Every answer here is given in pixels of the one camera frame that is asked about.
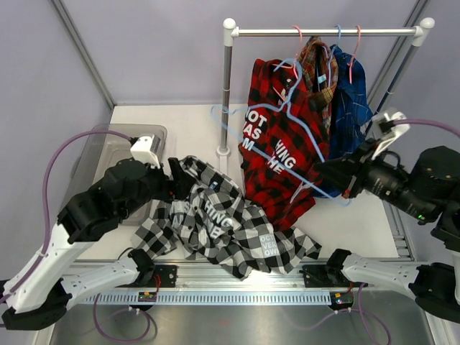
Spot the aluminium rail base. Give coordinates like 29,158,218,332
68,260,425,288

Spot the brown plaid shirt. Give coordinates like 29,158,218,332
298,37,339,122

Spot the blue hanger right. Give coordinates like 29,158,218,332
314,37,339,93

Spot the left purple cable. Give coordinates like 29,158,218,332
0,129,139,310

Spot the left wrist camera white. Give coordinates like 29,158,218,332
130,134,161,168

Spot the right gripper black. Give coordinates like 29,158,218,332
313,136,433,221

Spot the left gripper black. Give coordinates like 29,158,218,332
119,157,195,220

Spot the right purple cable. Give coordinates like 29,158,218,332
391,118,460,141

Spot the black white plaid shirt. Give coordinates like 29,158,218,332
131,155,321,273

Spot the red black plaid shirt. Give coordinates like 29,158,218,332
239,59,329,231

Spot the clear plastic bin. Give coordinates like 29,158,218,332
63,124,167,204

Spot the purple cable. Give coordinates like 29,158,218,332
391,118,460,141
0,129,139,310

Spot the white slotted cable duct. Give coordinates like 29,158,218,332
82,290,337,305

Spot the pink hanger left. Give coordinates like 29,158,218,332
270,25,303,81

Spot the blue shirt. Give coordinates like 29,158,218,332
310,44,375,198

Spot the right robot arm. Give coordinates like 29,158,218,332
314,139,459,323

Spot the pink hanger right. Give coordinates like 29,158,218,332
348,25,362,84

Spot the light blue wire hanger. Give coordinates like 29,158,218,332
210,58,348,209

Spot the pink hanger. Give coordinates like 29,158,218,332
348,25,362,84
270,25,303,81

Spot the clothes rack metal white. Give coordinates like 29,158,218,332
216,17,435,173

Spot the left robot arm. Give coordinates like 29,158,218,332
1,158,195,331

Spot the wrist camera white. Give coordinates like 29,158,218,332
130,134,161,168
370,107,410,160

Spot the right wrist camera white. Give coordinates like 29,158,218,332
370,107,410,160

